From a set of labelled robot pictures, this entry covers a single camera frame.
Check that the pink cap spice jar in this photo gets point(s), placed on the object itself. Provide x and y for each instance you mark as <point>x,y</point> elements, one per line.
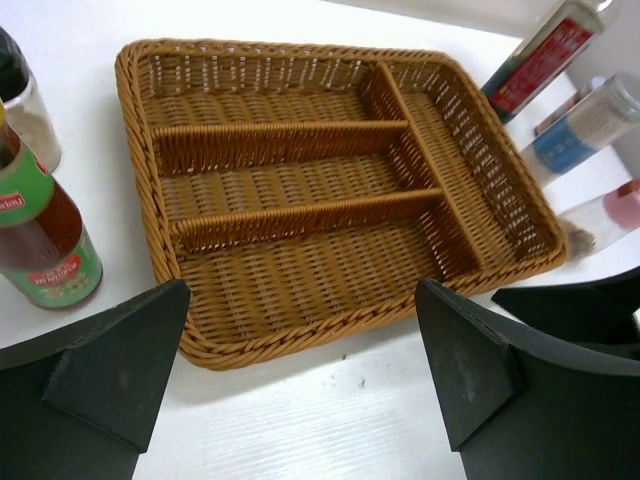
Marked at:
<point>598,223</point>

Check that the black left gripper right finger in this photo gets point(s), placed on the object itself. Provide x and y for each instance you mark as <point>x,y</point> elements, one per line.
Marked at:
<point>518,403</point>

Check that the green label chili sauce bottle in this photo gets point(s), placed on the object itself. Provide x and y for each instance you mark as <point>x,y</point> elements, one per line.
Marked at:
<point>46,251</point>

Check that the brown wicker divided basket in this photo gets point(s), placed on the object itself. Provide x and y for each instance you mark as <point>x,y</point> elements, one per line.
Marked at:
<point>301,191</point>

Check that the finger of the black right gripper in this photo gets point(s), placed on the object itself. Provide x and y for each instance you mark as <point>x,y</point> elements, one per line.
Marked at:
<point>602,315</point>

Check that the dark cap pepper shaker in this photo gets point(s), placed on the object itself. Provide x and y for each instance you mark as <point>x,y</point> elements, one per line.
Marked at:
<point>24,106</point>

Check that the blue label silver cap jar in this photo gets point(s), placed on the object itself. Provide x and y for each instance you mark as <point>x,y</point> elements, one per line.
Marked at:
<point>603,116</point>

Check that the tall red label sauce bottle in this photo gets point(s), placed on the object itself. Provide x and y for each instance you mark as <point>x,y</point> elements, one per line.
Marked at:
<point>565,32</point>

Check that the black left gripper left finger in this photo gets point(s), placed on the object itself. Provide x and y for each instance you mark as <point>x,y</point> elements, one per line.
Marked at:
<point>81,402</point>

